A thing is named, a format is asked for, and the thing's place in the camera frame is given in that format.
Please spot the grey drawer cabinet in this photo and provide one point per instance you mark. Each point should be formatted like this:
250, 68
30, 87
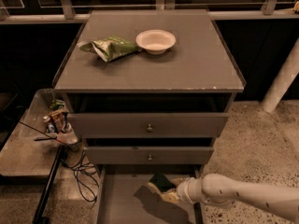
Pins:
198, 64

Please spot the clear plastic bin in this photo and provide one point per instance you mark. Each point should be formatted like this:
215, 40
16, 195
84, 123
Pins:
28, 151

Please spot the green and yellow sponge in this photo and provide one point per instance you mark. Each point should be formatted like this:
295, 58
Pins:
161, 184

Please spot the white paper bowl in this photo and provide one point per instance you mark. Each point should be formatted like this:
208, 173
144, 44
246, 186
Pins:
155, 42

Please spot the grey bottom drawer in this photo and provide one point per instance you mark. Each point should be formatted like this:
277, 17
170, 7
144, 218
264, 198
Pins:
125, 198

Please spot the snack packets in bin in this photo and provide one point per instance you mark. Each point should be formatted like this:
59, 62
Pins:
56, 120

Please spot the black pole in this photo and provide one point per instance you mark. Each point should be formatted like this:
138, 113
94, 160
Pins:
38, 217

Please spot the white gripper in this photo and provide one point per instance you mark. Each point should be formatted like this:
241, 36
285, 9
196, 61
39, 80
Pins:
184, 190

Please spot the green chip bag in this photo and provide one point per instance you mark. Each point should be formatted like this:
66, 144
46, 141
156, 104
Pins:
109, 48

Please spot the grey middle drawer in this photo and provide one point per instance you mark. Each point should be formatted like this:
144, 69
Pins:
148, 150

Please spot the grey top drawer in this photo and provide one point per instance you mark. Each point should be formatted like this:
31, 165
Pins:
147, 116

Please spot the grey drawer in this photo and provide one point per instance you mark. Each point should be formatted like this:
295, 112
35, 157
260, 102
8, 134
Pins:
147, 116
125, 198
148, 150

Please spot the metal railing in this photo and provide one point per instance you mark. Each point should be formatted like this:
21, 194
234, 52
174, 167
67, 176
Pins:
53, 11

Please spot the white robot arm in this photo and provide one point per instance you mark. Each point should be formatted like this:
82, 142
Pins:
252, 177

